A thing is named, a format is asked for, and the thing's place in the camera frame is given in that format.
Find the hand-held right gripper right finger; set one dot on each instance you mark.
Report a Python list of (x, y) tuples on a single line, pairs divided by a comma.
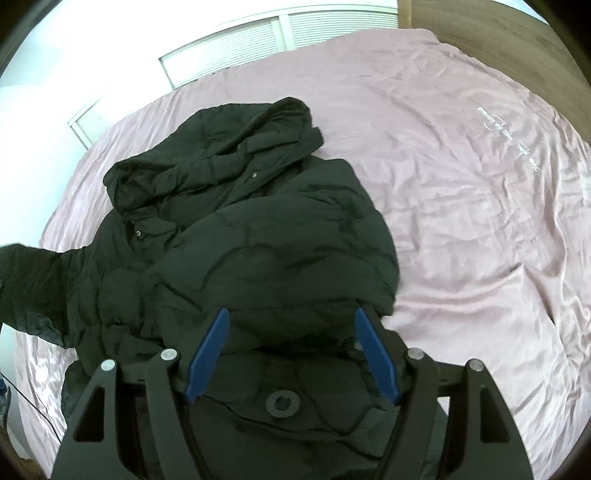
[(373, 350)]

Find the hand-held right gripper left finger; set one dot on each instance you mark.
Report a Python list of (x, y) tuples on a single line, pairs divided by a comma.
[(210, 350)]

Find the black puffer jacket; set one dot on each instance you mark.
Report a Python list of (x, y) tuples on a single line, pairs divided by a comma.
[(258, 240)]

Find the pink bed sheet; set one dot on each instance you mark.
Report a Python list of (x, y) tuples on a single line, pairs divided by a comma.
[(461, 207)]

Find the white louvered wardrobe door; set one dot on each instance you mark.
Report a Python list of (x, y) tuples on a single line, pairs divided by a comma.
[(337, 25), (85, 122), (221, 53)]

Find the wooden headboard panel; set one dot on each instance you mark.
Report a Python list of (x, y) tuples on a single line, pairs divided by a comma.
[(485, 50)]

